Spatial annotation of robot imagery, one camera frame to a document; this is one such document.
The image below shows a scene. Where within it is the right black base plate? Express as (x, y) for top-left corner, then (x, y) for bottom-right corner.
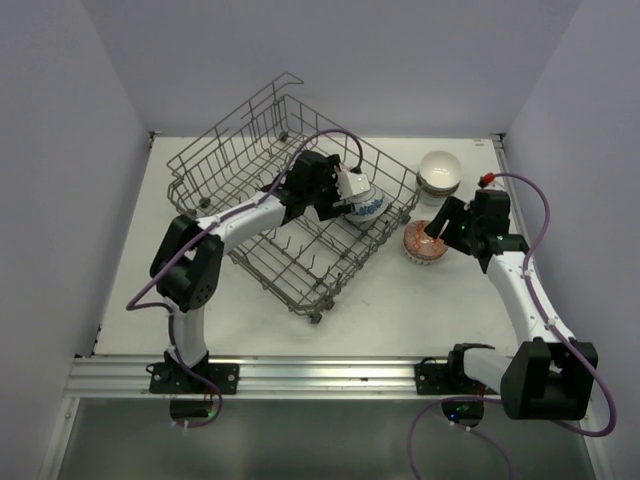
(413, 357), (495, 395)

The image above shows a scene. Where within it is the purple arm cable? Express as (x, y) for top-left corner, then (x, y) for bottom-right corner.
(125, 129), (364, 312)
(408, 172), (618, 480)

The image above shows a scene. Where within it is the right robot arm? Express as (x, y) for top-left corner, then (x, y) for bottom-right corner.
(424, 189), (598, 421)

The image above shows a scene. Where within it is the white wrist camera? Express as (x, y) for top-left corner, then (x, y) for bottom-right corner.
(478, 173), (506, 191)
(337, 171), (371, 200)

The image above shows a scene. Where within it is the red dotted pattern bowl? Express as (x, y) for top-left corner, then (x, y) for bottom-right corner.
(416, 173), (460, 198)

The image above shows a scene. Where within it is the plain white bowl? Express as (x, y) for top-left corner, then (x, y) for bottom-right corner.
(420, 196), (449, 208)

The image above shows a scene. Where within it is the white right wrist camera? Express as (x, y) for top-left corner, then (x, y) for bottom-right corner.
(478, 173), (506, 191)

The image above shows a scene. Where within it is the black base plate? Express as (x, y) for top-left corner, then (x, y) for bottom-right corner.
(145, 361), (240, 395)
(413, 357), (495, 395)

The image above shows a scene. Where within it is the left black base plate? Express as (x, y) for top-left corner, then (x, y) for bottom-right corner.
(145, 361), (240, 395)

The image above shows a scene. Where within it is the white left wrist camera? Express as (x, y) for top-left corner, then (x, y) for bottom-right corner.
(337, 171), (371, 200)

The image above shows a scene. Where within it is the aluminium mounting rail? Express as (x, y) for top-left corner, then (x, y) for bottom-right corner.
(64, 354), (586, 401)

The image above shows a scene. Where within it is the blue zigzag bowl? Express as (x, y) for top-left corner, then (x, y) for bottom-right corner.
(403, 220), (448, 258)

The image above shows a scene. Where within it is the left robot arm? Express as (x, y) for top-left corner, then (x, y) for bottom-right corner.
(150, 150), (352, 393)

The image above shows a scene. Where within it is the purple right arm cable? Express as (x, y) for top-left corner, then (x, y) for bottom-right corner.
(408, 172), (618, 480)

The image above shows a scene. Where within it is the blue floral white bowl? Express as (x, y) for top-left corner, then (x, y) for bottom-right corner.
(344, 185), (388, 223)

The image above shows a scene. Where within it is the grey wire dish rack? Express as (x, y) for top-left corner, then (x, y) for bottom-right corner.
(167, 72), (418, 323)

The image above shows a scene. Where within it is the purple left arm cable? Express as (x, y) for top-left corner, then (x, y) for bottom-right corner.
(125, 129), (364, 312)

